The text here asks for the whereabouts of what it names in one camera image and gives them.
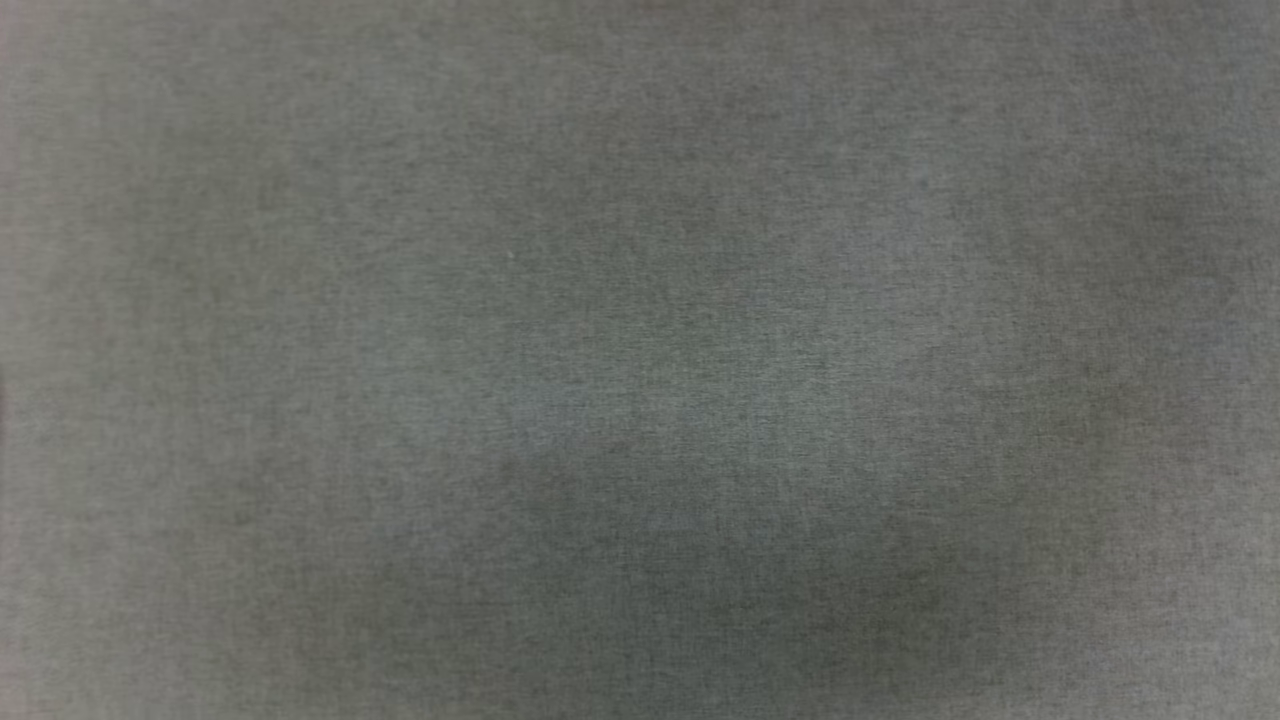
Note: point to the grey fabric sofa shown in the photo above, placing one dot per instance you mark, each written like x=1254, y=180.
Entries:
x=640, y=360

